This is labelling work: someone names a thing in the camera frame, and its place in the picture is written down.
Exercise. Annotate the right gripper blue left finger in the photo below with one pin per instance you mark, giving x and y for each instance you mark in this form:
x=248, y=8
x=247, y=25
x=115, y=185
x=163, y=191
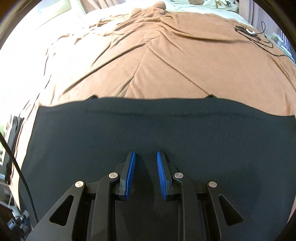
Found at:
x=87, y=211

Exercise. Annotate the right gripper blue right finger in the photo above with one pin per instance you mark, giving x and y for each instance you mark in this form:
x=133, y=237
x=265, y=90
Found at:
x=205, y=210

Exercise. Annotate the black t-shirt patterned trim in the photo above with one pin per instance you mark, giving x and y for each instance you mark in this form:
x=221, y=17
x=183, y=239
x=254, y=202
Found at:
x=250, y=153

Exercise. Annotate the folded black cloth near headboard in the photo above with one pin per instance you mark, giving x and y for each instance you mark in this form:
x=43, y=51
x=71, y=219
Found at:
x=13, y=135

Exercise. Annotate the brown fleece blanket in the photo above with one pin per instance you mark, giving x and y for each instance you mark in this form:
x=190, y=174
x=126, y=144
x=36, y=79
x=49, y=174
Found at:
x=154, y=53

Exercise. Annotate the white bed sheet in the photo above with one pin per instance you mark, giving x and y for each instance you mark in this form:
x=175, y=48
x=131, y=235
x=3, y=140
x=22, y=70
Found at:
x=65, y=17

